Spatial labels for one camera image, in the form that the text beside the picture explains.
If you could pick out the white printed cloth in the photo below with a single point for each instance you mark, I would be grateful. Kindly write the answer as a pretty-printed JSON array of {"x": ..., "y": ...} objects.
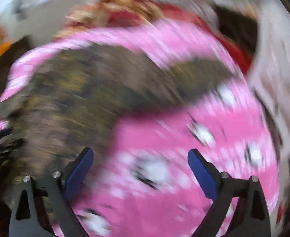
[{"x": 278, "y": 74}]

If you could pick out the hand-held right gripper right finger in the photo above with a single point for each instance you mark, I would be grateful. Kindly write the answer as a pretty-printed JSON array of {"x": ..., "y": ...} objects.
[{"x": 202, "y": 175}]

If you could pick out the brown patterned garment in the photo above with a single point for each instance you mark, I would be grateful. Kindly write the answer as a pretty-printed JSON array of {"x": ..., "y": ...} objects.
[{"x": 73, "y": 103}]

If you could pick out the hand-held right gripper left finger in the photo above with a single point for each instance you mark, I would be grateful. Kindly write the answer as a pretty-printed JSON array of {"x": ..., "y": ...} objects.
[{"x": 79, "y": 173}]

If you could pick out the dark cloth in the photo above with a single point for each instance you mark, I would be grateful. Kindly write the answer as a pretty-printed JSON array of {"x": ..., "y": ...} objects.
[{"x": 236, "y": 27}]

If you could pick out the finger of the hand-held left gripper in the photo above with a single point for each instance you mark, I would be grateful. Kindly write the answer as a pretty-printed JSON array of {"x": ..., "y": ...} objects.
[{"x": 1, "y": 145}]

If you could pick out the pink printed blanket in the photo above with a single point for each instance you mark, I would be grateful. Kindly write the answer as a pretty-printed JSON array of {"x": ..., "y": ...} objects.
[{"x": 174, "y": 133}]

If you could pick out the orange bowl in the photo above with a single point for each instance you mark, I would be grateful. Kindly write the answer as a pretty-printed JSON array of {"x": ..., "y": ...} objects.
[{"x": 2, "y": 49}]

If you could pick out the dark wooden table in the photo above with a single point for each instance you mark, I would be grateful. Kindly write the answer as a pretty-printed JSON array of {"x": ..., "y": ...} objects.
[{"x": 1, "y": 79}]

